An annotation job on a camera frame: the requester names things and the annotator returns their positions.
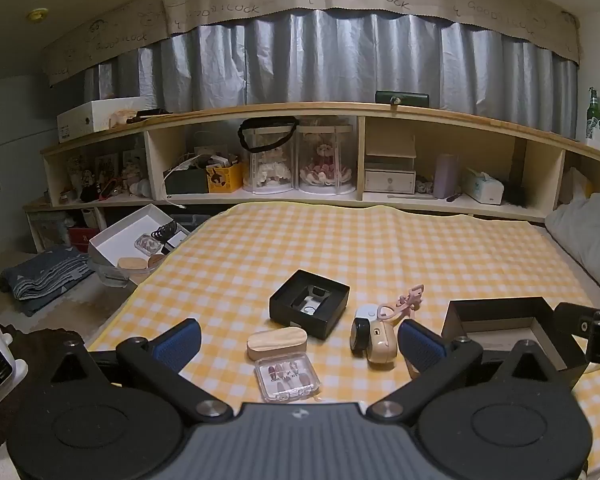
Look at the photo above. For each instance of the small figurines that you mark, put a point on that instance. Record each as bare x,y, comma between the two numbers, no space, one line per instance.
105,175

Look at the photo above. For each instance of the large black cardboard box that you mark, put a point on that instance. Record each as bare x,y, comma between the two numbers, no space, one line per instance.
495,316

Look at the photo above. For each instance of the red box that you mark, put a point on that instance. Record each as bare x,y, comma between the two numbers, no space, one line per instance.
83,237

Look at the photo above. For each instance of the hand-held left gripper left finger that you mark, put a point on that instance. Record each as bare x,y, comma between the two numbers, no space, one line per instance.
179,344

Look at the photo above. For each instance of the white round tape measure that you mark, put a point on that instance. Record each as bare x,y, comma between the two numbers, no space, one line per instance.
367,312

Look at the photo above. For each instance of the white bag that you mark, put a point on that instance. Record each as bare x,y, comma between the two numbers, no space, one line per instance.
577,187

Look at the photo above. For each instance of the yellow storage box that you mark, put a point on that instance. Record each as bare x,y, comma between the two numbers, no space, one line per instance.
225,179

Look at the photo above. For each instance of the grey curtain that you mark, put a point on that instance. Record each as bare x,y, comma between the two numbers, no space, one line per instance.
330,55

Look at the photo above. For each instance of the grey tool case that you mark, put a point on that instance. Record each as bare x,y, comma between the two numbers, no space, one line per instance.
192,222

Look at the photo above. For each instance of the beige egg-shaped device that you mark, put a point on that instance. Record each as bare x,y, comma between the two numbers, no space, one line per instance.
382,350

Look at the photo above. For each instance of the white tissue box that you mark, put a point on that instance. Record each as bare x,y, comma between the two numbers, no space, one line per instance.
482,187

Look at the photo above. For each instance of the white flat cardboard box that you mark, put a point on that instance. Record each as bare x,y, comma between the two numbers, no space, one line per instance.
95,117

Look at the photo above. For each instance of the oval wooden case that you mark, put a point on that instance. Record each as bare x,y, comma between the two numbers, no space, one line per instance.
277,341

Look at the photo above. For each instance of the black hair claw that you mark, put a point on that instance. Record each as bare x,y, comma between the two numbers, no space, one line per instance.
164,232

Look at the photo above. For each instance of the long wooden shelf unit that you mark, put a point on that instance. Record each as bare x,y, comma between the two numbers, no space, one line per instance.
360,157

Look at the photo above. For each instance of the yellow ceiling fixture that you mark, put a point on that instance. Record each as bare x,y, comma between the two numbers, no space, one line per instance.
37,14

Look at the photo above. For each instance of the clear doll display case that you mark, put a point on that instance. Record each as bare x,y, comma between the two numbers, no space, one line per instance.
325,160

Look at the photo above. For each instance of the black storage bin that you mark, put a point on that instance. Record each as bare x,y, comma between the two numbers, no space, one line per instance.
185,182

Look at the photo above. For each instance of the clear press-on nail box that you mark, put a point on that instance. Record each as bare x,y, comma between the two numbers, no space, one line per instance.
286,377

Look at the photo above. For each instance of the open white box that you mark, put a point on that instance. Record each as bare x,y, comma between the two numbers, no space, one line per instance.
125,232

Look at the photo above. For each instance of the black fluffy item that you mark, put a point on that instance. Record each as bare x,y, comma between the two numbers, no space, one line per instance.
516,195

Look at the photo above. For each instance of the small black box with insert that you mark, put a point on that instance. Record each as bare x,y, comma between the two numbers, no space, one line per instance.
286,312

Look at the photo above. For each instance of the green glass bottle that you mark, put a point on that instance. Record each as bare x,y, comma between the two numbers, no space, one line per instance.
593,112

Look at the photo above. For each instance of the dark green case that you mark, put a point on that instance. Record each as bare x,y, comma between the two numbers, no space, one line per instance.
402,99

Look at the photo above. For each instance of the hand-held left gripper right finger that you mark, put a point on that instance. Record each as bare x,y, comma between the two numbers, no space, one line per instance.
420,347

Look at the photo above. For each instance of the pink eyelash curler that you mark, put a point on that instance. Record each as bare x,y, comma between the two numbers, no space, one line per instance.
400,305

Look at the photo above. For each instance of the grey pillow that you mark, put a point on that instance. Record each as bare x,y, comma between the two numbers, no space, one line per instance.
585,240

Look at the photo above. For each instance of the folded dark blue blanket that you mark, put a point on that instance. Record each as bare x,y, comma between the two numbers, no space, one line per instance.
45,275

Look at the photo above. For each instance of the yellow checked blanket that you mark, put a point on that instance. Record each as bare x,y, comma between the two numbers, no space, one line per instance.
280,240

